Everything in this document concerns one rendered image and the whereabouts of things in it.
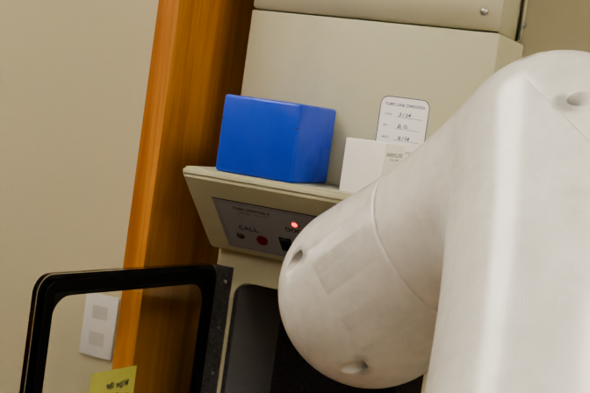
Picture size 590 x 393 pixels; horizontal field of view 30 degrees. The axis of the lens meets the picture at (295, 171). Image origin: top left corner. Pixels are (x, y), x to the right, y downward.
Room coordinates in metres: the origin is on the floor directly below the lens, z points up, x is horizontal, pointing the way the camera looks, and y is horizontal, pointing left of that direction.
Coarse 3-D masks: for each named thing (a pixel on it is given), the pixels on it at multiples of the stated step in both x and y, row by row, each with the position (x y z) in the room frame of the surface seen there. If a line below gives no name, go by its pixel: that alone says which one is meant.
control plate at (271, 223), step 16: (224, 208) 1.29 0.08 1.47; (240, 208) 1.28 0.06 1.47; (256, 208) 1.27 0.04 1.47; (272, 208) 1.25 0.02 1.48; (224, 224) 1.32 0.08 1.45; (240, 224) 1.30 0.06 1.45; (256, 224) 1.29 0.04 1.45; (272, 224) 1.27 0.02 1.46; (288, 224) 1.26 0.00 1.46; (304, 224) 1.25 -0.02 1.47; (240, 240) 1.33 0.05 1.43; (256, 240) 1.31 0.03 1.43; (272, 240) 1.30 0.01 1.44
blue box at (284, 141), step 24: (240, 96) 1.26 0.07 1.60; (240, 120) 1.26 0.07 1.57; (264, 120) 1.25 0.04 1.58; (288, 120) 1.24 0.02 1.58; (312, 120) 1.26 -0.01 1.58; (240, 144) 1.26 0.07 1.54; (264, 144) 1.25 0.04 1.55; (288, 144) 1.23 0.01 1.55; (312, 144) 1.27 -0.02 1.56; (216, 168) 1.27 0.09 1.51; (240, 168) 1.26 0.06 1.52; (264, 168) 1.24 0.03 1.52; (288, 168) 1.23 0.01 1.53; (312, 168) 1.28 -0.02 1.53
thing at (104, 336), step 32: (160, 288) 1.27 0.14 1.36; (192, 288) 1.33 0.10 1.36; (32, 320) 1.11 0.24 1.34; (64, 320) 1.15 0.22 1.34; (96, 320) 1.19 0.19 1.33; (128, 320) 1.23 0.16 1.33; (160, 320) 1.28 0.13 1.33; (192, 320) 1.33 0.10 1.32; (64, 352) 1.15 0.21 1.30; (96, 352) 1.19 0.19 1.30; (128, 352) 1.24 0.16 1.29; (160, 352) 1.29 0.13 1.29; (192, 352) 1.34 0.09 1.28; (64, 384) 1.16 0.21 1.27; (96, 384) 1.20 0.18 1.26; (128, 384) 1.25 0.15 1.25; (160, 384) 1.30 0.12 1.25
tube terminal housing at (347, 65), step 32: (256, 32) 1.38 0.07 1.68; (288, 32) 1.36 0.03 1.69; (320, 32) 1.34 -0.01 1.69; (352, 32) 1.33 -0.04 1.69; (384, 32) 1.31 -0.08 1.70; (416, 32) 1.29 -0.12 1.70; (448, 32) 1.28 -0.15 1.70; (480, 32) 1.26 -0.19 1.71; (256, 64) 1.38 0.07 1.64; (288, 64) 1.36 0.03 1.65; (320, 64) 1.34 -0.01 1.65; (352, 64) 1.32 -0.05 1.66; (384, 64) 1.31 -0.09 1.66; (416, 64) 1.29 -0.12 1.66; (448, 64) 1.27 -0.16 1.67; (480, 64) 1.26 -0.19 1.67; (256, 96) 1.38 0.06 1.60; (288, 96) 1.36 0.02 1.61; (320, 96) 1.34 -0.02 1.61; (352, 96) 1.32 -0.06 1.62; (416, 96) 1.29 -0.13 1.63; (448, 96) 1.27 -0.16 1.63; (352, 128) 1.32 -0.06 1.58; (224, 256) 1.38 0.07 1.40; (256, 256) 1.36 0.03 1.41; (224, 352) 1.37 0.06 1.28
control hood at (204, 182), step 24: (192, 168) 1.28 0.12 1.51; (192, 192) 1.30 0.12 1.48; (216, 192) 1.28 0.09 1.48; (240, 192) 1.26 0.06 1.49; (264, 192) 1.24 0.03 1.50; (288, 192) 1.22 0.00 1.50; (312, 192) 1.21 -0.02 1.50; (336, 192) 1.20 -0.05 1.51; (216, 216) 1.31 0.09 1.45; (216, 240) 1.35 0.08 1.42
